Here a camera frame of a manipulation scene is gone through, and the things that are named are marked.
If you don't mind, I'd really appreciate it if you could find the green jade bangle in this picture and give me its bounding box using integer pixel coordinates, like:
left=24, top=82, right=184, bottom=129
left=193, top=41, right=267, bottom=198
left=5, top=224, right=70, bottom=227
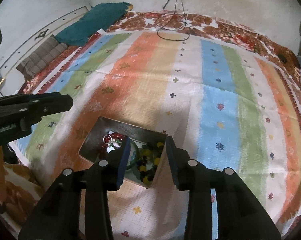
left=126, top=140, right=140, bottom=170

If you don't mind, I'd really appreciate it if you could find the teal cloth pillow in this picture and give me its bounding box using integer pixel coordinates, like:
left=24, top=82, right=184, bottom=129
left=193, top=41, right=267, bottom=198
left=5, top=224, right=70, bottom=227
left=55, top=2, right=133, bottom=47

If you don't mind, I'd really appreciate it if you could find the small black object on bed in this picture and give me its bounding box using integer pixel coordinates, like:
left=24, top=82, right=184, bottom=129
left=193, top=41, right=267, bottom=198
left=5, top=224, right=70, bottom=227
left=277, top=53, right=287, bottom=64

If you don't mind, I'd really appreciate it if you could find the dark wooden jewelry box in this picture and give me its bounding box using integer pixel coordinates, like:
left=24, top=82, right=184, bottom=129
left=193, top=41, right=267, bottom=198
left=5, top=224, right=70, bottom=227
left=79, top=116, right=167, bottom=188

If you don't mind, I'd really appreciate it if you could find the yellow and black bead bracelet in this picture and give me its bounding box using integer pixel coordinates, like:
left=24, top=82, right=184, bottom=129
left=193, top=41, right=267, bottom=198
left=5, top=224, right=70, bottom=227
left=135, top=141, right=165, bottom=183

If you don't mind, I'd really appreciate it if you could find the grey striped folded blanket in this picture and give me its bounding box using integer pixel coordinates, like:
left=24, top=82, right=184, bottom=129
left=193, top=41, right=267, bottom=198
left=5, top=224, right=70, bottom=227
left=16, top=35, right=68, bottom=81

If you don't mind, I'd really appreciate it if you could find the white headboard panel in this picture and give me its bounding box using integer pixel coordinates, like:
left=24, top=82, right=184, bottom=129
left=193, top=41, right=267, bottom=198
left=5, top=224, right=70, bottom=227
left=0, top=3, right=91, bottom=97

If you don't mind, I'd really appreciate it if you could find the striped colourful bed cover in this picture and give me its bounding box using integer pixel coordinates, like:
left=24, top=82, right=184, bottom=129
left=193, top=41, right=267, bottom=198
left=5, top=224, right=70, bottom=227
left=9, top=28, right=301, bottom=240

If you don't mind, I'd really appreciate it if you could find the pale translucent bead bracelet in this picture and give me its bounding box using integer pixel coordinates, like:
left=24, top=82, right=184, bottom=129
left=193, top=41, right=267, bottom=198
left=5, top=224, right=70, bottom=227
left=105, top=130, right=122, bottom=153

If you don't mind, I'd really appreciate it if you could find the red bead bracelet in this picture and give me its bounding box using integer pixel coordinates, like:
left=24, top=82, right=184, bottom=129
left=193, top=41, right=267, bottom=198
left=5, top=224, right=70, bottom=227
left=99, top=131, right=127, bottom=156

